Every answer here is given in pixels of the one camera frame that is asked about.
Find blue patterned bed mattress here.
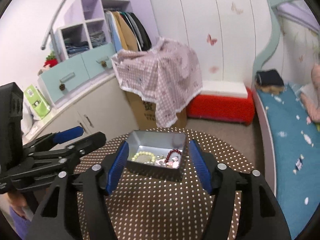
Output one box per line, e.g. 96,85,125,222
257,85,319,238

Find yellow bead bracelet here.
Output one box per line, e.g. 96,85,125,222
131,151,157,164

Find white cube shelf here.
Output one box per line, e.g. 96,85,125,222
55,0,131,61

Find teal bed frame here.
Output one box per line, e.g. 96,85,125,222
251,0,320,86

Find white foam board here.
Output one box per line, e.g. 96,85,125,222
201,81,248,99

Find beige cabinet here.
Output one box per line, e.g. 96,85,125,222
23,74,138,144

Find silver metal tin box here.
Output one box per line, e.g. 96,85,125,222
126,131,187,182

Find person left hand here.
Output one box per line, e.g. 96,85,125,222
7,192,29,219

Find red fabric stool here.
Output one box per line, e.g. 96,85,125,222
186,88,255,126

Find brown cardboard box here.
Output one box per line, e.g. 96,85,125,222
125,92,187,130

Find folded dark clothes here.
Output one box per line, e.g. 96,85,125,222
254,69,285,95

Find hanging clothes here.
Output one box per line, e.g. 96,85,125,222
105,10,152,52

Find teal drawer unit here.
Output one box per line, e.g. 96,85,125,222
38,43,116,108

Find green paper bag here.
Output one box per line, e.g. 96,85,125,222
24,85,51,121

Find red potted plant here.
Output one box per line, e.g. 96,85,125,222
43,51,58,68

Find pink checkered cloth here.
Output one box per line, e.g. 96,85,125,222
111,37,202,127

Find red bead bracelet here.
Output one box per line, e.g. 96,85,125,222
164,148,183,163

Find pink flower hair clip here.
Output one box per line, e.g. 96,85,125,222
155,156,180,169

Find pink pillow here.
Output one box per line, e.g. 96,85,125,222
300,64,320,124

